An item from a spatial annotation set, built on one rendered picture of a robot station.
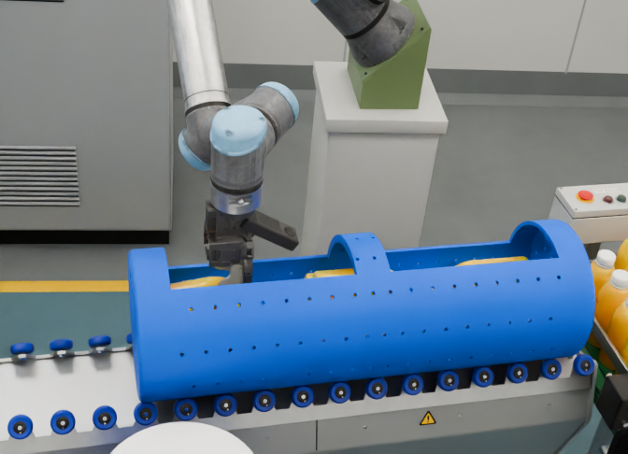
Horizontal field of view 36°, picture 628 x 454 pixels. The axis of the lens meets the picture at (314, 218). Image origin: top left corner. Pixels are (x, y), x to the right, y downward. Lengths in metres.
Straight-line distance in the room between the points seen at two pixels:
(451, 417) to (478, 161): 2.59
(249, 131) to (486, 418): 0.83
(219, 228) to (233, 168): 0.14
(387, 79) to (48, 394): 1.16
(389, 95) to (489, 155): 2.07
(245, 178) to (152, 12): 1.68
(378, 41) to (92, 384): 1.11
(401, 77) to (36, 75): 1.38
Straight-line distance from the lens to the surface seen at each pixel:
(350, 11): 2.41
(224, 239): 1.70
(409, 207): 2.67
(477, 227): 4.05
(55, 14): 3.26
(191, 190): 4.08
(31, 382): 1.98
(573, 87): 5.14
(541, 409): 2.10
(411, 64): 2.48
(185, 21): 1.85
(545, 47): 5.00
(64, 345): 1.97
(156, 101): 3.38
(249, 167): 1.59
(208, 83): 1.79
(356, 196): 2.62
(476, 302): 1.82
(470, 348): 1.86
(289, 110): 1.69
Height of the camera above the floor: 2.34
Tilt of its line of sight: 36 degrees down
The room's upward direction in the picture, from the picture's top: 6 degrees clockwise
